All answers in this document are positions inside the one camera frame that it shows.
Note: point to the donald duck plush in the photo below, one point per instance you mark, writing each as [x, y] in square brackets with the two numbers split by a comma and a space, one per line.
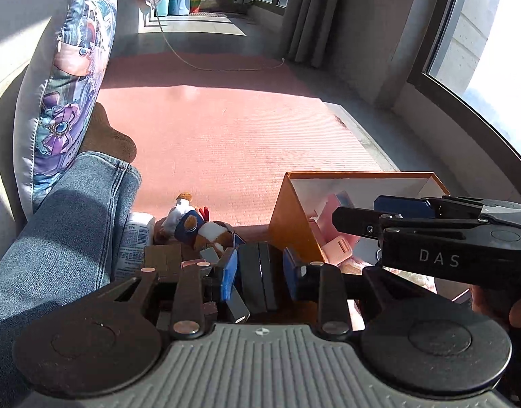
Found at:
[192, 226]

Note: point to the dark red small box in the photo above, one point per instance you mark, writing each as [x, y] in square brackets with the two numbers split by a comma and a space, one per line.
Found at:
[233, 310]

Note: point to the dark window frame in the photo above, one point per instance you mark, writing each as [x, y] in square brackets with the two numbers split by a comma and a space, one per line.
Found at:
[469, 64]

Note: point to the white tube bottle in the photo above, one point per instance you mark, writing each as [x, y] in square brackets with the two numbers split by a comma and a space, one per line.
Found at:
[137, 235]

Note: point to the grey curtain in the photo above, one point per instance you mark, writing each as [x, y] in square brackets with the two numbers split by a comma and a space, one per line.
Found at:
[305, 30]

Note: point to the anime print pillow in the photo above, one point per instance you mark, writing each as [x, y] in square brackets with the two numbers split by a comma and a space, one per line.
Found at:
[58, 93]

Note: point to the orange storage box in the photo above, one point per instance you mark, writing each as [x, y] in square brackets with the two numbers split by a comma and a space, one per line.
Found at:
[301, 219]

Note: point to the person right hand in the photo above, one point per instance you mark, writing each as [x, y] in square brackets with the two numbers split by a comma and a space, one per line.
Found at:
[497, 305]

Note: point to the pink floor mat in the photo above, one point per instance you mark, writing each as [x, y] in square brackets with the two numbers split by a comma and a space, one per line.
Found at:
[226, 128]

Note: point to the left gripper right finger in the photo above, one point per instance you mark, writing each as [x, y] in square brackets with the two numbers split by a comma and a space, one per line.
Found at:
[303, 279]

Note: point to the brown cardboard box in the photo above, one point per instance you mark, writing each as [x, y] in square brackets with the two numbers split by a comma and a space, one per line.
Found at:
[165, 259]

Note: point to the blue jeans leg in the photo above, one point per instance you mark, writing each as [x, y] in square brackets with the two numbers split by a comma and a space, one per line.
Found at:
[66, 251]

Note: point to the brown sock foot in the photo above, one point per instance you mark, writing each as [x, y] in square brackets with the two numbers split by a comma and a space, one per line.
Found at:
[101, 137]

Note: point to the blue detergent bottle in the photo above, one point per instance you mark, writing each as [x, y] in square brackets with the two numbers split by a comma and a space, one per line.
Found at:
[165, 8]

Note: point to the pink power bank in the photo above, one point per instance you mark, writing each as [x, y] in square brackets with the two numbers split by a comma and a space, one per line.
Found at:
[337, 250]

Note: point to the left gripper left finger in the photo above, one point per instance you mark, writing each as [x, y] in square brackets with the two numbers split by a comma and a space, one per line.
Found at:
[225, 271]

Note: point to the black box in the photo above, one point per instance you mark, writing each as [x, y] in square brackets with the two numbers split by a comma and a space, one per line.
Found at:
[262, 283]

